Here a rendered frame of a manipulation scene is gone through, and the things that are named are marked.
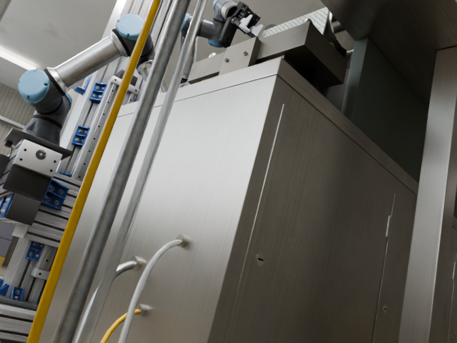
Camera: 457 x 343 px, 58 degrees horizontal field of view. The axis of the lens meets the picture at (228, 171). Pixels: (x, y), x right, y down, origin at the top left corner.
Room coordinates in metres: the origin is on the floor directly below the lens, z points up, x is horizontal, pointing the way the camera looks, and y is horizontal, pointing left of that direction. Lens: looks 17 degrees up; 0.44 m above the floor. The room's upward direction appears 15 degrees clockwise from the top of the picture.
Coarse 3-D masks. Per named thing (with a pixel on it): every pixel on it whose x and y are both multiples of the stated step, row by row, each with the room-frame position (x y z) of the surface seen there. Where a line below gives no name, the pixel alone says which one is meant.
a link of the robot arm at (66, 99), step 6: (66, 96) 1.56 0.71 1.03; (66, 102) 1.57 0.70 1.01; (60, 108) 1.54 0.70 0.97; (66, 108) 1.58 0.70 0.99; (36, 114) 1.55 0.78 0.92; (42, 114) 1.54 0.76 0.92; (48, 114) 1.54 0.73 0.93; (54, 114) 1.55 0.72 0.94; (60, 114) 1.57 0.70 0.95; (66, 114) 1.60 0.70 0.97; (60, 120) 1.58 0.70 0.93
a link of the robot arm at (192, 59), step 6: (186, 18) 1.46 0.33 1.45; (186, 24) 1.47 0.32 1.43; (180, 30) 1.50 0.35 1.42; (186, 30) 1.49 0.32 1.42; (198, 30) 1.48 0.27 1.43; (180, 42) 1.60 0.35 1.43; (180, 48) 1.64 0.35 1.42; (192, 48) 1.60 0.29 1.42; (192, 54) 1.65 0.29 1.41; (192, 60) 1.69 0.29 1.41; (186, 66) 1.72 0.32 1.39; (186, 72) 1.77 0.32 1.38; (186, 78) 1.80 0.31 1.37
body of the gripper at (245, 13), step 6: (234, 6) 1.33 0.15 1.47; (240, 6) 1.29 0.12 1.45; (246, 6) 1.26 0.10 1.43; (228, 12) 1.35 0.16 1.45; (234, 12) 1.35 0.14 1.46; (240, 12) 1.30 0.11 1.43; (246, 12) 1.27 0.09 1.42; (252, 12) 1.30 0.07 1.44; (240, 18) 1.29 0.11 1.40; (252, 18) 1.30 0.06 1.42; (258, 18) 1.30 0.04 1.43; (234, 24) 1.33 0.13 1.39; (252, 24) 1.31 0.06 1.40; (240, 30) 1.35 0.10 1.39
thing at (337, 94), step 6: (348, 72) 0.97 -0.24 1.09; (342, 84) 0.98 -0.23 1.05; (318, 90) 1.04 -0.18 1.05; (324, 90) 1.02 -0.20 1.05; (330, 90) 1.01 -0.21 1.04; (336, 90) 0.99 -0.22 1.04; (342, 90) 0.98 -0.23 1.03; (324, 96) 1.02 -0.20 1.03; (330, 96) 1.00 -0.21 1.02; (336, 96) 0.99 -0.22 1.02; (342, 96) 0.97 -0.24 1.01; (336, 102) 0.99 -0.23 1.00; (342, 102) 0.97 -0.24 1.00
